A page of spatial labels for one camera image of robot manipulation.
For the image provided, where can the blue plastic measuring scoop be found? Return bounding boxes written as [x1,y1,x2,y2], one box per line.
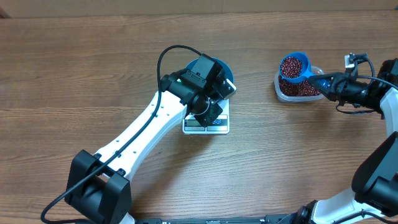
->
[279,52,317,84]

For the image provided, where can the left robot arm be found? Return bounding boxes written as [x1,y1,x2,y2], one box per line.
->
[65,54,236,223]

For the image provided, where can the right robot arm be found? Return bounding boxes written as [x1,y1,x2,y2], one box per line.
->
[280,54,397,223]

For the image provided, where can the white digital kitchen scale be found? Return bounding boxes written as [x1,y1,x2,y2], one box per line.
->
[182,100,230,134]

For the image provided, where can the teal round bowl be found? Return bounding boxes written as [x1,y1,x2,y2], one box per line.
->
[186,57,234,83]

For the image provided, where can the clear plastic food container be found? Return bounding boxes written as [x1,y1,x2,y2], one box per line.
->
[274,67,323,103]

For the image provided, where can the red adzuki beans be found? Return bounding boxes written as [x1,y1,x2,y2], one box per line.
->
[279,53,320,97]

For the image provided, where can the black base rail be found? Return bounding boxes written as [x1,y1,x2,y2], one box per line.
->
[136,214,294,224]

